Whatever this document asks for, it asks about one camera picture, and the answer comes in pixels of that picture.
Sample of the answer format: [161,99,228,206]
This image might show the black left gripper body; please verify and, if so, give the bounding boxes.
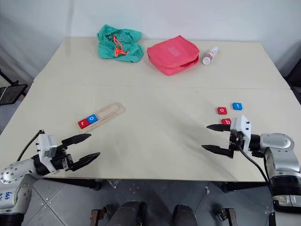
[50,143,75,172]

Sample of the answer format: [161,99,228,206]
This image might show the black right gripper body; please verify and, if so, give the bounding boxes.
[227,130,245,159]

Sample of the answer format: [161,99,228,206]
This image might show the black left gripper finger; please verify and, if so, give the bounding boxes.
[71,152,102,171]
[61,133,93,146]

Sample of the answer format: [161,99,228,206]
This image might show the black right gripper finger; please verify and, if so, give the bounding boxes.
[201,144,230,157]
[206,124,232,133]

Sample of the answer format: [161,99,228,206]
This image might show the red letter r tile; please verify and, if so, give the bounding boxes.
[78,119,91,130]

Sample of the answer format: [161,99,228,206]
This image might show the blue letter o tile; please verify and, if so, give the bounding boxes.
[86,114,99,125]

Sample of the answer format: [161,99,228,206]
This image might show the wooden letter tray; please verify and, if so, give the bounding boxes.
[75,102,125,130]

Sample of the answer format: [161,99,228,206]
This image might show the black table leg bar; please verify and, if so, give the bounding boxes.
[222,180,270,193]
[42,177,102,191]

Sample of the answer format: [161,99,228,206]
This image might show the crumpled clear plastic bag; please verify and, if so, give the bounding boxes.
[108,179,122,189]

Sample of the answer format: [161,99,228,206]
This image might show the dark rounded shape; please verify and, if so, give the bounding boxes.
[112,201,148,226]
[172,204,198,226]

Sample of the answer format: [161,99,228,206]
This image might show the white pink small bottle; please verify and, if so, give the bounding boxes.
[202,46,219,66]

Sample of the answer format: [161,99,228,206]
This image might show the black metal stand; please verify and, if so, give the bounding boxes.
[0,69,28,106]

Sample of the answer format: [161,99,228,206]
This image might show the pink fabric zip pouch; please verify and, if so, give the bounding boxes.
[147,35,201,76]

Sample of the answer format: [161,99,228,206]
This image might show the dark grey furniture piece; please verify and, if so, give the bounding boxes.
[283,44,301,104]

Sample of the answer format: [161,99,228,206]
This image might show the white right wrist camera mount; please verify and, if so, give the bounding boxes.
[230,115,252,152]

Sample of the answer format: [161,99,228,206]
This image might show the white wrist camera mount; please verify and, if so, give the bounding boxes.
[37,129,60,174]
[230,115,252,152]

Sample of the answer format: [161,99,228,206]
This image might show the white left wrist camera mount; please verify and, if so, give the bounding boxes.
[37,129,60,174]

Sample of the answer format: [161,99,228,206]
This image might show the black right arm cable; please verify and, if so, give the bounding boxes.
[237,145,275,196]

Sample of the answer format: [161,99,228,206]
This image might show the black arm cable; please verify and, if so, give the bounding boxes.
[237,145,275,196]
[16,129,45,162]

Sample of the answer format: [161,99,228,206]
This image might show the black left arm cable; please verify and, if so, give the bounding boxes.
[16,129,45,162]

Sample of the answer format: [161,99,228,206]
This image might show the green drawstring cloth bag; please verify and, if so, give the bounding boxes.
[96,24,144,64]

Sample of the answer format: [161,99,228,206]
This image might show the orange drawstring cord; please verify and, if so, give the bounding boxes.
[113,35,129,58]

